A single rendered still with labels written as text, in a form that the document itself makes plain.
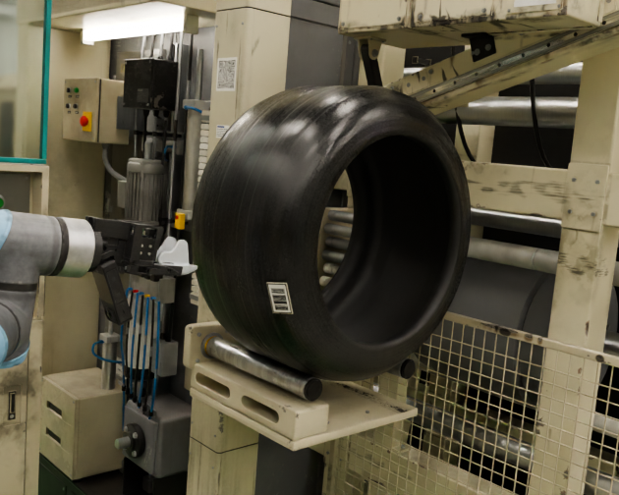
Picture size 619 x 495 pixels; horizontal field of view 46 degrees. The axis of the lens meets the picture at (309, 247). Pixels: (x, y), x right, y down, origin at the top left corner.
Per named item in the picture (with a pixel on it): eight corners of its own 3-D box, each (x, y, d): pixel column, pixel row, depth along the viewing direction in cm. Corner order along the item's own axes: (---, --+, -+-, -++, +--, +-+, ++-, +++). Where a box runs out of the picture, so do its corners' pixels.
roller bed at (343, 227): (311, 312, 208) (320, 207, 204) (349, 307, 218) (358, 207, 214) (363, 328, 194) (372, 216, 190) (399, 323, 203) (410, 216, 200)
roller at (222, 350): (200, 341, 165) (216, 331, 167) (205, 357, 167) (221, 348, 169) (304, 386, 140) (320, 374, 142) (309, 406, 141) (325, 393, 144)
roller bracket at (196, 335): (182, 366, 166) (184, 324, 164) (312, 345, 192) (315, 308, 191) (190, 370, 163) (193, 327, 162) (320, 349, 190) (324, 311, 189)
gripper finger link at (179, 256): (210, 243, 127) (164, 238, 120) (204, 277, 127) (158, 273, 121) (199, 241, 129) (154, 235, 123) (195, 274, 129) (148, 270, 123)
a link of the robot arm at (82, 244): (64, 281, 108) (37, 269, 115) (94, 282, 112) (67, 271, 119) (73, 220, 108) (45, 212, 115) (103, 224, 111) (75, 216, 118)
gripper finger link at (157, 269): (187, 267, 123) (140, 263, 117) (186, 277, 123) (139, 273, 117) (172, 262, 126) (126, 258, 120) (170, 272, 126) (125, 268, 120)
